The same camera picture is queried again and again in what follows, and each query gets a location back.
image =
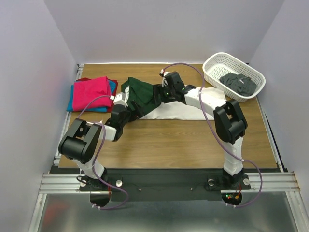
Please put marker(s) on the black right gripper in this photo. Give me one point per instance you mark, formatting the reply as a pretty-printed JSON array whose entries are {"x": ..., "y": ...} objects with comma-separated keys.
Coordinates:
[{"x": 157, "y": 94}]

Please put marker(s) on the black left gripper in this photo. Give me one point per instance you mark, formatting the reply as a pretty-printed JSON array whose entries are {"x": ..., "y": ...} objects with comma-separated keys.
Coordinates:
[{"x": 137, "y": 113}]

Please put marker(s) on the white and green t-shirt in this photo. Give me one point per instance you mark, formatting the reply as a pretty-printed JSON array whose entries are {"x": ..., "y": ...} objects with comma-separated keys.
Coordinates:
[{"x": 142, "y": 94}]

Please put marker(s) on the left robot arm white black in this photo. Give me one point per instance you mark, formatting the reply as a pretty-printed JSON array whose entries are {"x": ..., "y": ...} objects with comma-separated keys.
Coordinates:
[{"x": 80, "y": 141}]

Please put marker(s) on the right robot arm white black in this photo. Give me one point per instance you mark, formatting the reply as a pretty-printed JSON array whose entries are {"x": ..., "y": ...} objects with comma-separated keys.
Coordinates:
[{"x": 229, "y": 120}]

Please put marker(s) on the dark red folded t-shirt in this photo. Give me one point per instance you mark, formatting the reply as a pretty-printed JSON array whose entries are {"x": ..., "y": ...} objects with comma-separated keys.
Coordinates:
[{"x": 113, "y": 84}]

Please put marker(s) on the pink folded t-shirt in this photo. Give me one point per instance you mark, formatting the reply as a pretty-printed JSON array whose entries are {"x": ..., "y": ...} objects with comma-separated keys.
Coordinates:
[{"x": 85, "y": 91}]

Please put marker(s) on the blue folded t-shirt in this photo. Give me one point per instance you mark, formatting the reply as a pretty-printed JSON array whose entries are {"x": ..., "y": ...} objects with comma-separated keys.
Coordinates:
[{"x": 98, "y": 110}]

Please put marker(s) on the white perforated laundry basket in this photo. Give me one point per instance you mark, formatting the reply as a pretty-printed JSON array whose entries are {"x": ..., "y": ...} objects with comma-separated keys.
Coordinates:
[{"x": 222, "y": 63}]

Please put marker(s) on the grey t-shirt in basket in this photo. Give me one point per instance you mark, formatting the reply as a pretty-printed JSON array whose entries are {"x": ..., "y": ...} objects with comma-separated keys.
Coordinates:
[{"x": 239, "y": 83}]

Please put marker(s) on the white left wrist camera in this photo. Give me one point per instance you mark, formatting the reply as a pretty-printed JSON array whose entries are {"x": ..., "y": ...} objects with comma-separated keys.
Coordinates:
[{"x": 120, "y": 99}]

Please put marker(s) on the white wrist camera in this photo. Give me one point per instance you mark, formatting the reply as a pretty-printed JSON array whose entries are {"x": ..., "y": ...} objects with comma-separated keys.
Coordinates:
[
  {"x": 120, "y": 99},
  {"x": 163, "y": 74}
]

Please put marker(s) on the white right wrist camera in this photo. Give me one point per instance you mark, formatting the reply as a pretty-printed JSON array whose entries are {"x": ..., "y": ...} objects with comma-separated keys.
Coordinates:
[{"x": 163, "y": 74}]

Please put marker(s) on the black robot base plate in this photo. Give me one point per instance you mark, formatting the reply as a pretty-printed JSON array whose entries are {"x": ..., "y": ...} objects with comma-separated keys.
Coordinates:
[{"x": 166, "y": 185}]

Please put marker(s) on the aluminium frame rail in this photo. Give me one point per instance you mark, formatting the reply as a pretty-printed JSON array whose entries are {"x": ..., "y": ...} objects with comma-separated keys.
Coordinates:
[{"x": 273, "y": 203}]

